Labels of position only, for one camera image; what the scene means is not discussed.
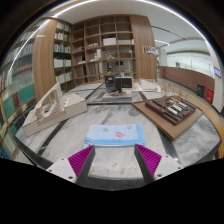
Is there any wall screen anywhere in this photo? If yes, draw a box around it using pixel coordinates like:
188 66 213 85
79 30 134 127
213 66 222 79

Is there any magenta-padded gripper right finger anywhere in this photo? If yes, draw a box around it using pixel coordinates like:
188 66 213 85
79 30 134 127
133 143 184 185

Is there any wooden shelf unit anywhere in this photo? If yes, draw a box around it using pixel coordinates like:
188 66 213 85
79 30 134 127
32 13 158 101

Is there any brown model on wooden board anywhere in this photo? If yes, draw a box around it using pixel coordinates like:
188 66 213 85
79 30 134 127
131 95 205 142

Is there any glass-fronted bookshelf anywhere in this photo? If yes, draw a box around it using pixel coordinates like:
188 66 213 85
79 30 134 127
0 41 36 161

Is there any white architectural model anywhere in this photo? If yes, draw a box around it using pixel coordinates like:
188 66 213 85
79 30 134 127
21 82 88 137

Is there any dark bin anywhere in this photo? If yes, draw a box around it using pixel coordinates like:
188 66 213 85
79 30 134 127
196 83 206 98

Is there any wall poster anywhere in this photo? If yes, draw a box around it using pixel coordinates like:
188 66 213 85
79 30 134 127
143 45 158 56

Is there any light blue cartoon towel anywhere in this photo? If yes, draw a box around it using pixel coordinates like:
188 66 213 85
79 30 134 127
84 124 147 148

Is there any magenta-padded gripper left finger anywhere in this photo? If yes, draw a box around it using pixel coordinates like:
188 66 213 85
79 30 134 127
45 144 96 186

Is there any small white building model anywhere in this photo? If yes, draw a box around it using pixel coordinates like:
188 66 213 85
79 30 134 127
133 78 164 94

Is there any red bin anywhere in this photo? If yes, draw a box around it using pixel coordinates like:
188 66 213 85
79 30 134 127
205 87 215 105

